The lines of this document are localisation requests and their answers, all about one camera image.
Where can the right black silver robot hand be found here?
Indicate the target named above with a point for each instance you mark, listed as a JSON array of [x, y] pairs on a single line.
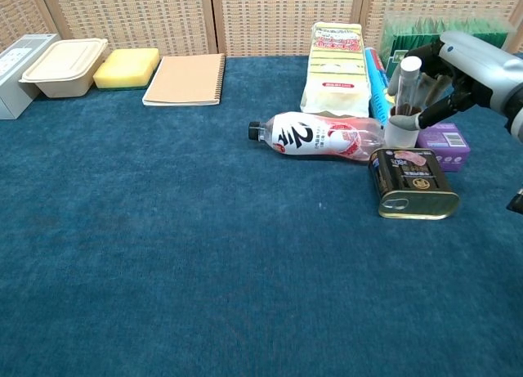
[[478, 70]]

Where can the clear bottle white cap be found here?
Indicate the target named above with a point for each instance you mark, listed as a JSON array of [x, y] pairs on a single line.
[[408, 82]]

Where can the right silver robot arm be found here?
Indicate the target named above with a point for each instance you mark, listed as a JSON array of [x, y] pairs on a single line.
[[517, 107]]

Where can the clear box green tea bags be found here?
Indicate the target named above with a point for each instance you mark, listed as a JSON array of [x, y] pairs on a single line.
[[404, 33]]

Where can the small purple box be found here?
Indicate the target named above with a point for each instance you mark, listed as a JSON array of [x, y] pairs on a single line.
[[445, 146]]

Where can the white paper roll cardboard core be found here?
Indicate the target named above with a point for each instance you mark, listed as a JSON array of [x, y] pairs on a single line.
[[402, 137]]

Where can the blue cling film roll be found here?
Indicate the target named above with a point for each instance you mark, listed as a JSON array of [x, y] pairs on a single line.
[[378, 86]]

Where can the black gold luncheon meat can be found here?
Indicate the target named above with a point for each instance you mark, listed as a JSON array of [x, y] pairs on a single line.
[[412, 185]]

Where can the yellow green sponge multipack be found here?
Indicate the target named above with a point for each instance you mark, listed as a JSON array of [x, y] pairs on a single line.
[[335, 78]]

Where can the plastic drink bottle red label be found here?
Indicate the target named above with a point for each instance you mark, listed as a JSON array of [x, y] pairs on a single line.
[[310, 137]]

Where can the brown spiral notebook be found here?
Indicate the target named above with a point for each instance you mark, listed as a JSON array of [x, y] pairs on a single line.
[[186, 78]]

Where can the yellow sponge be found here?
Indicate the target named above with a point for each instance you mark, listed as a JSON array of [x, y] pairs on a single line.
[[120, 76], [137, 56]]

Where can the blue carpet table cover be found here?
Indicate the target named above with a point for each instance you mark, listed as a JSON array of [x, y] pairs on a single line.
[[184, 250]]

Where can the woven bamboo folding screen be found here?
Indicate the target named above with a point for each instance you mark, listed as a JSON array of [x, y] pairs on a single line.
[[135, 17]]

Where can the beige takeaway food container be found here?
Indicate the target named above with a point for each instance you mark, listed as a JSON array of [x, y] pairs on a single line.
[[63, 68]]

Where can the white grey power strip box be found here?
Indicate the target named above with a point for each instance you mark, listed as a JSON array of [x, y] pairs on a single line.
[[16, 74]]

